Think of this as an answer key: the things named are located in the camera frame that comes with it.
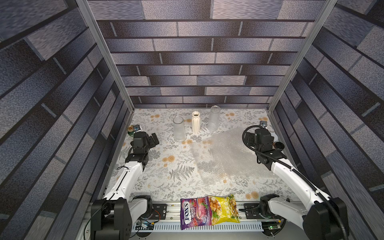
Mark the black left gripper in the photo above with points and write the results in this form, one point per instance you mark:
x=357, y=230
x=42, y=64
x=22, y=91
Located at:
x=152, y=143

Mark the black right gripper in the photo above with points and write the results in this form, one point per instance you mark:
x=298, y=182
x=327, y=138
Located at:
x=262, y=135

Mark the frosted clear glass vase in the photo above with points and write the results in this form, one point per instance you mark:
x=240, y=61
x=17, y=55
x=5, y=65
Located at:
x=179, y=129

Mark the clear textured glass vase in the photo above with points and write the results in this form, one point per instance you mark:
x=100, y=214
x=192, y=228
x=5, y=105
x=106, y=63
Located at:
x=214, y=119

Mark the white ribbed ceramic vase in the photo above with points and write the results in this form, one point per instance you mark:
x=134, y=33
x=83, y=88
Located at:
x=196, y=122

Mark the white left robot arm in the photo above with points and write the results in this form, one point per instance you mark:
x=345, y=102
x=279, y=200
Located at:
x=113, y=217

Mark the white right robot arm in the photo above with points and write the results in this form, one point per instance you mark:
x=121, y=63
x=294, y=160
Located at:
x=321, y=217

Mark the red jam jar black lid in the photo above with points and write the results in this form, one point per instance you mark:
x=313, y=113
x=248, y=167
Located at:
x=279, y=146

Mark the green beverage can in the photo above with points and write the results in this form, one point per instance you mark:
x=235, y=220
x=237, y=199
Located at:
x=131, y=130

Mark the yellow snack bag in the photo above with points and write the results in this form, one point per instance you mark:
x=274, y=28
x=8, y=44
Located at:
x=224, y=209

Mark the purple Fox's candy bag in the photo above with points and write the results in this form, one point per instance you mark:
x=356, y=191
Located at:
x=195, y=212

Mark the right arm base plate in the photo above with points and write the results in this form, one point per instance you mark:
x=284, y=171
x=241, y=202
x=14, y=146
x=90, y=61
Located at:
x=253, y=212

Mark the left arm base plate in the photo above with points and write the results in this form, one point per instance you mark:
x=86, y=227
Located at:
x=159, y=212

